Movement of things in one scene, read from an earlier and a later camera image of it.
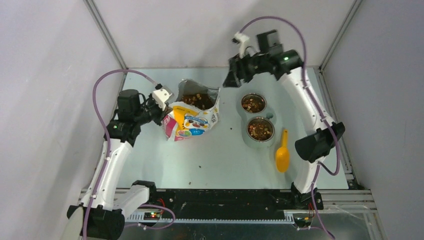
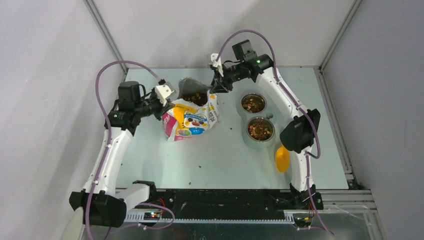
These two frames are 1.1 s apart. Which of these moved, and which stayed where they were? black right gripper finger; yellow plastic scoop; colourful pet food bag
Moved: black right gripper finger
Stayed: yellow plastic scoop; colourful pet food bag
